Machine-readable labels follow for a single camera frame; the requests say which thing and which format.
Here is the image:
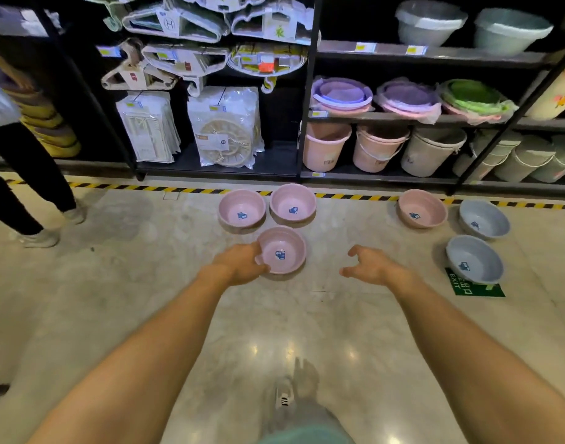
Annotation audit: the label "person's left hand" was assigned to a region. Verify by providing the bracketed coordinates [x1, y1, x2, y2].
[210, 242, 270, 287]

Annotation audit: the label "person's grey sneaker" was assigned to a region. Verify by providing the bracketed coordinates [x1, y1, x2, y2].
[274, 358, 320, 412]

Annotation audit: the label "pale green wrapped basin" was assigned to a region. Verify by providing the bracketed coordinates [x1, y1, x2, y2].
[474, 7, 554, 57]

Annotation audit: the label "packaged round drying rack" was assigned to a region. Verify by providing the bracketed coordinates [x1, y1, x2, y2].
[187, 86, 265, 170]

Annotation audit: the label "wrapped purple pink basin stack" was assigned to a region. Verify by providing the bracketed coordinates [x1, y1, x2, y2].
[374, 78, 443, 125]

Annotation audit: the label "pale green plastic bucket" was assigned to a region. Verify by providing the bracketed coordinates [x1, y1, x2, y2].
[494, 136, 556, 183]
[452, 131, 524, 181]
[531, 136, 565, 183]

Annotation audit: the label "person's leg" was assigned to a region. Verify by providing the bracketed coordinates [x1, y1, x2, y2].
[260, 358, 343, 440]

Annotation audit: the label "yellow black striped floor tape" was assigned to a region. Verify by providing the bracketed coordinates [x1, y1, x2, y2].
[5, 179, 565, 211]

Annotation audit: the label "pack of hangers yellow label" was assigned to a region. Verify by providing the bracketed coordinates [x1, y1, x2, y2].
[227, 42, 309, 94]

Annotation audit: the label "black metal shelf unit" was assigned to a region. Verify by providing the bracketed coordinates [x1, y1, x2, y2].
[0, 0, 565, 197]

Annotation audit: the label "pack of beige hangers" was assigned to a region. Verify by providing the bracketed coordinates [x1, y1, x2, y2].
[101, 38, 178, 92]

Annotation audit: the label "person's left forearm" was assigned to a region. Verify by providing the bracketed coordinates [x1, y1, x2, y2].
[27, 264, 229, 444]

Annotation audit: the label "pink plastic basin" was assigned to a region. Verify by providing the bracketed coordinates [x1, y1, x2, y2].
[269, 183, 318, 227]
[255, 226, 307, 276]
[396, 189, 449, 230]
[217, 189, 267, 234]

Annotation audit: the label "white floral bucket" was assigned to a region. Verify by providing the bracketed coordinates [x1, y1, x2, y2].
[525, 64, 565, 121]

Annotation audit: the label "grey wrapped basin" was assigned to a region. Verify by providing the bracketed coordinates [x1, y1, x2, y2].
[395, 0, 468, 47]

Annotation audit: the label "pink plastic bucket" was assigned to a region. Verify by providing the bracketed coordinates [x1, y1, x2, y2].
[302, 122, 353, 173]
[352, 125, 411, 174]

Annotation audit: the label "white plastic bucket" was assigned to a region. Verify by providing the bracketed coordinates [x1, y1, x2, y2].
[401, 128, 468, 178]

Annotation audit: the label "white packaged goods bundle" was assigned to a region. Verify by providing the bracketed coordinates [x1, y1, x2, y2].
[116, 91, 182, 164]

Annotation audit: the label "pack of white hangers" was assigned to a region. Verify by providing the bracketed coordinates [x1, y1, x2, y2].
[230, 0, 316, 46]
[121, 0, 231, 45]
[141, 43, 230, 98]

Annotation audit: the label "person's teal shorts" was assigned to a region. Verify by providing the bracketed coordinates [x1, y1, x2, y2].
[259, 424, 357, 444]

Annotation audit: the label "wrapped green basin stack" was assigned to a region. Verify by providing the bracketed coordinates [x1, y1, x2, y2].
[438, 79, 520, 125]

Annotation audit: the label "stack of purple pink basins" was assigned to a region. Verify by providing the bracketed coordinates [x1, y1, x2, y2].
[311, 77, 374, 117]

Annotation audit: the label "person's right hand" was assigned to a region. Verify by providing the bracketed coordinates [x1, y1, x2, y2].
[339, 245, 407, 287]

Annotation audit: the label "green floor sign sticker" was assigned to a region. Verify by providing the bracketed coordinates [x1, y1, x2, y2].
[444, 267, 506, 299]

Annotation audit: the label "person's right forearm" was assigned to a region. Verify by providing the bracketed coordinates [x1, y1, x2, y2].
[392, 269, 565, 444]

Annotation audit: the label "stack of yellow basins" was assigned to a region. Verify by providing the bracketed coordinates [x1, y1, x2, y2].
[4, 85, 83, 158]

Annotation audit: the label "blue plastic basin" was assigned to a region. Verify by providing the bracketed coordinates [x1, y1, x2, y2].
[458, 199, 511, 240]
[445, 235, 504, 285]

